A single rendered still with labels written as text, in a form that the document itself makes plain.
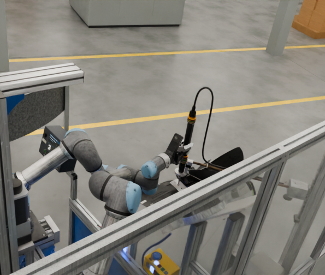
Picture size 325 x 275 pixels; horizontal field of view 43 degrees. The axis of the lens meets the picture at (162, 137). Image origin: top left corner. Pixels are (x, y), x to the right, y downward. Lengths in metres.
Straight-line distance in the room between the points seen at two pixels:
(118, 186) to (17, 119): 2.17
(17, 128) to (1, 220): 2.16
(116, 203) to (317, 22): 8.84
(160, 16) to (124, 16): 0.78
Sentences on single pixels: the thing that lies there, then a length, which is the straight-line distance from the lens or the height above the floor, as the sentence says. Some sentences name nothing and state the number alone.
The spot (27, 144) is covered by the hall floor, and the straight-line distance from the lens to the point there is 4.71.
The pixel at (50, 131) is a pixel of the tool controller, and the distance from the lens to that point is 2.63.
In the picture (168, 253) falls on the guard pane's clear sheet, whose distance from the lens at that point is 1.11.
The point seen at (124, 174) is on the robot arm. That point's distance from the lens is 1.98.
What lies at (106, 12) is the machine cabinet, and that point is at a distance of 8.16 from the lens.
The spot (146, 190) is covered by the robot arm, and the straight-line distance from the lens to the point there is 2.08.
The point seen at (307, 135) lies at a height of 2.04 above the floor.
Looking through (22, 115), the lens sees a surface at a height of 0.76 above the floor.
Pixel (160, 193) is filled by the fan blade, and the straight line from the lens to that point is 2.31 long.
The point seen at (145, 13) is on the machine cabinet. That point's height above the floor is 0.28.
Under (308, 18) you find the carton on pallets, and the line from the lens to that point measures 10.31.
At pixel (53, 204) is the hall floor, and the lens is 3.95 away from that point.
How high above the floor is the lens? 2.69
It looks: 33 degrees down
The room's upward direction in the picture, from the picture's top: 9 degrees clockwise
